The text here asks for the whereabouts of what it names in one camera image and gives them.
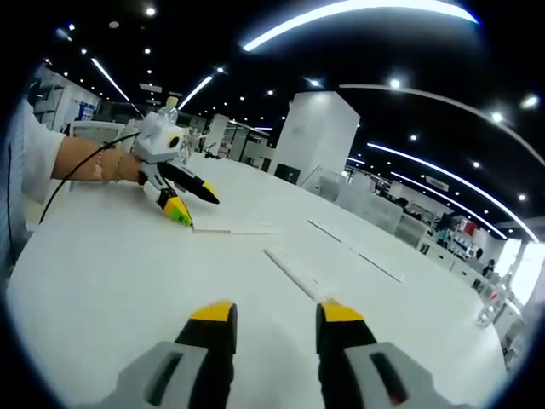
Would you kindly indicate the white square pillar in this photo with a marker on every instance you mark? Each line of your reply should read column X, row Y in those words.
column 315, row 136

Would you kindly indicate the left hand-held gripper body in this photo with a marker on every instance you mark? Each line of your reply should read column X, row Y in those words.
column 155, row 142

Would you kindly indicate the white shelf with red boxes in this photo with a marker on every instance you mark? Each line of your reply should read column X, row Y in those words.
column 464, row 236

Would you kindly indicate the person's white shirt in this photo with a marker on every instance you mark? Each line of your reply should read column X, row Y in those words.
column 34, row 149

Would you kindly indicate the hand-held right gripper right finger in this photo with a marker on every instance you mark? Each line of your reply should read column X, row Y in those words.
column 345, row 353

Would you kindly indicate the white desk partition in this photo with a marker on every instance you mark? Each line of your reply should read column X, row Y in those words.
column 370, row 206

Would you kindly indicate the clear bag with blue print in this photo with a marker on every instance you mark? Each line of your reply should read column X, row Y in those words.
column 188, row 149

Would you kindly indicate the person's left hand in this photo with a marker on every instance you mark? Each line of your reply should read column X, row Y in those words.
column 133, row 168

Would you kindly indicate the clear water bottle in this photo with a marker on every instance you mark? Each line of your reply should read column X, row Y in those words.
column 489, row 309

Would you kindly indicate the black square box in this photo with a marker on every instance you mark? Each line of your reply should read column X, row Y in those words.
column 286, row 174

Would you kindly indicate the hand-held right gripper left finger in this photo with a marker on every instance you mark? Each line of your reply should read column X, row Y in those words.
column 208, row 353

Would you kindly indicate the white drawer cabinet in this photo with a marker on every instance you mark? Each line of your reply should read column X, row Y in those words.
column 451, row 260

